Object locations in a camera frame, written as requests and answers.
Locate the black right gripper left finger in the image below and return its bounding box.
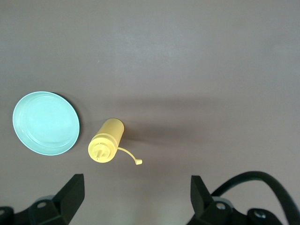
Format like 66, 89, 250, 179
0, 173, 85, 225

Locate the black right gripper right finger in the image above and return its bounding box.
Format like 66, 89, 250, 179
185, 175, 283, 225

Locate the yellow squeeze bottle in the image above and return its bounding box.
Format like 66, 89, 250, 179
88, 118, 143, 166

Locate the mint green plate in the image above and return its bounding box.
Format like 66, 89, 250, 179
12, 91, 81, 156

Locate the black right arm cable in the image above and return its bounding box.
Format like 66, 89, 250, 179
210, 171, 300, 225

